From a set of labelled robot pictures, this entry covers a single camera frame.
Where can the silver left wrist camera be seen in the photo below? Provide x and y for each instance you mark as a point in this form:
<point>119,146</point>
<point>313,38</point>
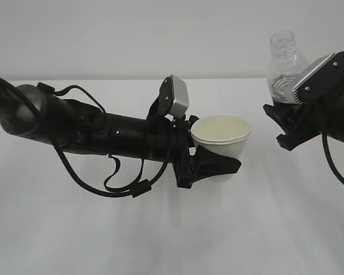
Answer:
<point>172,100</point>

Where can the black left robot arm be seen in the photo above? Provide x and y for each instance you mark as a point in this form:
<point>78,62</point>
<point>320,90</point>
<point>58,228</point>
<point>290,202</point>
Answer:
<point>43,114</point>

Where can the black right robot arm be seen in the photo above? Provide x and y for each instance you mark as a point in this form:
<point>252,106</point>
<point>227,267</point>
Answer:
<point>335,91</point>

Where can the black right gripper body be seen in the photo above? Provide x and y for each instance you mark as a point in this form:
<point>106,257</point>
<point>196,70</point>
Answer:
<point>325,116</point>

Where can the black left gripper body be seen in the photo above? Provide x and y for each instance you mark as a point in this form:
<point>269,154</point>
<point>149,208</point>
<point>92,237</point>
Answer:
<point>181,142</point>

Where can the white paper cup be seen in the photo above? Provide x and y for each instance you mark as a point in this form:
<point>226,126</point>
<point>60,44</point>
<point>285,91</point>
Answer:
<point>224,134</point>

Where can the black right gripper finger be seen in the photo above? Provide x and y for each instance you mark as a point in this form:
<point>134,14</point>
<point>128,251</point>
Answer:
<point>291,140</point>
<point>284,115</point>

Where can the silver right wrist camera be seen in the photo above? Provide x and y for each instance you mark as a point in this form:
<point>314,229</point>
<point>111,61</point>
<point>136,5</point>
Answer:
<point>318,78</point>

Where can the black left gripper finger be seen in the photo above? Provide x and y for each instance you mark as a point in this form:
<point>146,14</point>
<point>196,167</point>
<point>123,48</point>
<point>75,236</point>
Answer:
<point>205,164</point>
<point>190,122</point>

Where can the clear green-label water bottle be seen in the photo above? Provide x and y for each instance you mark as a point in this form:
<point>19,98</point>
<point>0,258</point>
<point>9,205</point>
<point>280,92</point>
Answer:
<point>286,63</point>

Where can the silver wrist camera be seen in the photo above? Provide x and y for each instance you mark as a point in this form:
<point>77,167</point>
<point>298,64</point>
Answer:
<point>172,100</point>
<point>318,78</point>

